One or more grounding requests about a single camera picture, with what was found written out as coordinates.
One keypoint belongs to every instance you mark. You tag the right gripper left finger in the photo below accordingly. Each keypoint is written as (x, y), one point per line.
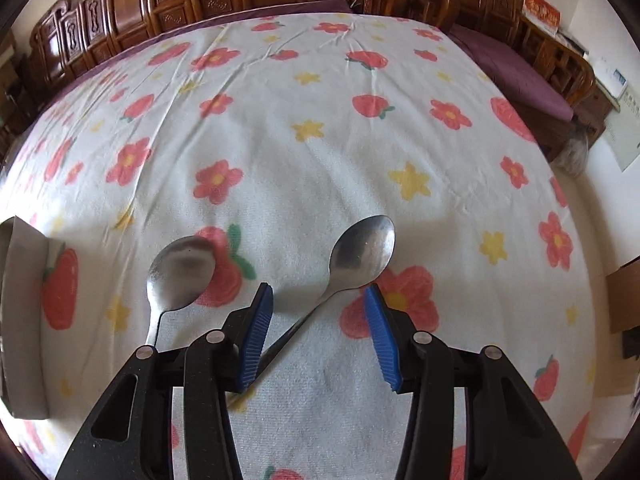
(247, 329)

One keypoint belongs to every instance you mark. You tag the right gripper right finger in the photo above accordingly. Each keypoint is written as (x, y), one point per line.
(391, 332)

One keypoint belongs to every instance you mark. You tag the smiley handle metal spoon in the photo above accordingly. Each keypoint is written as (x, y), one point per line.
(177, 276)

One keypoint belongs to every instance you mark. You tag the small metal spoon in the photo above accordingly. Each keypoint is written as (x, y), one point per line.
(358, 258)

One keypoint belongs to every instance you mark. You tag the floral strawberry tablecloth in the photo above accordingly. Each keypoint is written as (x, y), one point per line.
(270, 137)

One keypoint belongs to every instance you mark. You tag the stainless steel rectangular tray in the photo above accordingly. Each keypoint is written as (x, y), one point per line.
(24, 253)

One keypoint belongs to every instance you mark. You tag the grey furry pet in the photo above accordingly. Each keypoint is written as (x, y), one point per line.
(573, 157)

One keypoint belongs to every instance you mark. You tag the red printed card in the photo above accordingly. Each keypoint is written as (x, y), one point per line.
(543, 15)

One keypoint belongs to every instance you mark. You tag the white wall panel box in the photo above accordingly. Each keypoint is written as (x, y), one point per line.
(622, 129)

